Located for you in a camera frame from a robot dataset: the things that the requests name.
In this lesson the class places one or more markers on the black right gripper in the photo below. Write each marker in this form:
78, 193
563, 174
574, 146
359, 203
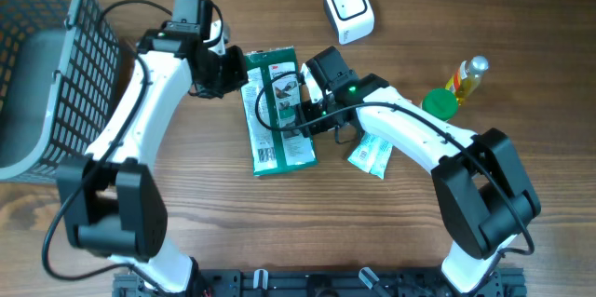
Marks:
305, 112

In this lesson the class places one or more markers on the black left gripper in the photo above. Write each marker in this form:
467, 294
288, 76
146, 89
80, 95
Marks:
232, 74

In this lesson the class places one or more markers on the teal wipes packet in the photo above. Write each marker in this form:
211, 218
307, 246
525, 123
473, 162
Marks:
372, 155

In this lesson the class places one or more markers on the green glove package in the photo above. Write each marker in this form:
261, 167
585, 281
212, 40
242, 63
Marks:
269, 99

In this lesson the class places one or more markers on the green lid jar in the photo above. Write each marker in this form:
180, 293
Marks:
440, 103

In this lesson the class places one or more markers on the yellow oil bottle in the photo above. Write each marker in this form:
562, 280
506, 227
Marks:
467, 78

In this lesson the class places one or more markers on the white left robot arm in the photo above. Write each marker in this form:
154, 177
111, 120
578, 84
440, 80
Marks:
110, 204

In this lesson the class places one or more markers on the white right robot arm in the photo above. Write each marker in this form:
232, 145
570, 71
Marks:
485, 195

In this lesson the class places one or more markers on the white barcode scanner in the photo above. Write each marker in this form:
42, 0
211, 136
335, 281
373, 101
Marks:
350, 19

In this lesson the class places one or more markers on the black mounting rail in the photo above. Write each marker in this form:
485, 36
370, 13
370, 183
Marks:
426, 281

